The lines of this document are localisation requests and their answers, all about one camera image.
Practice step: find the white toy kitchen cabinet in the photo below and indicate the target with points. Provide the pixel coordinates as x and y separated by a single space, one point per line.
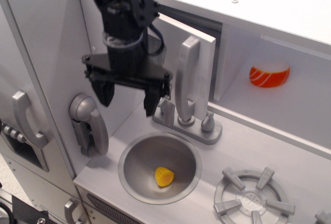
284 128

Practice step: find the grey toy wall phone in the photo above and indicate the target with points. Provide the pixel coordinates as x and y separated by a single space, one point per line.
89 126

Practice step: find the grey toy stove burner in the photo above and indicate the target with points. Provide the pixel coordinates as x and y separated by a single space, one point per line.
249 196

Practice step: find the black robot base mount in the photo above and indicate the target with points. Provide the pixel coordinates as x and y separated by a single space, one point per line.
17 211

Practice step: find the grey fridge door handle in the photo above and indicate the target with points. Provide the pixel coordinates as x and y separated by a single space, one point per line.
20 103

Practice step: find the dark oven vent grille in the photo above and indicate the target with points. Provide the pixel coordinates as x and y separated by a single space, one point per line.
110 211

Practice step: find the yellow toy corn piece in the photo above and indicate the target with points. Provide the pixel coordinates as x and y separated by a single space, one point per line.
163 176

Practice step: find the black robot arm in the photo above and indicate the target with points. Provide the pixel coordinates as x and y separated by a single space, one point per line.
132 41

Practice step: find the round metal sink bowl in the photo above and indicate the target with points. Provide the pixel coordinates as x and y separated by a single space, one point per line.
139 160

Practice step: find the grey ice dispenser panel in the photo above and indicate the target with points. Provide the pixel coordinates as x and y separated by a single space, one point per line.
19 145

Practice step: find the white microwave door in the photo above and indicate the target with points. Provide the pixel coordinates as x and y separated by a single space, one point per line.
188 55

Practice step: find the orange salmon sushi toy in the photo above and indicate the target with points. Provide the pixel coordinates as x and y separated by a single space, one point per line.
269 74

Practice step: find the grey lower door handle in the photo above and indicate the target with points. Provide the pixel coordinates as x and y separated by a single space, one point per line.
69 208

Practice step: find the grey toy faucet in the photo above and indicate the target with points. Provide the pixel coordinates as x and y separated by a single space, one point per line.
206 131

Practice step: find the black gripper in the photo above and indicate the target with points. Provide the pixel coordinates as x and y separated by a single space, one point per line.
128 67

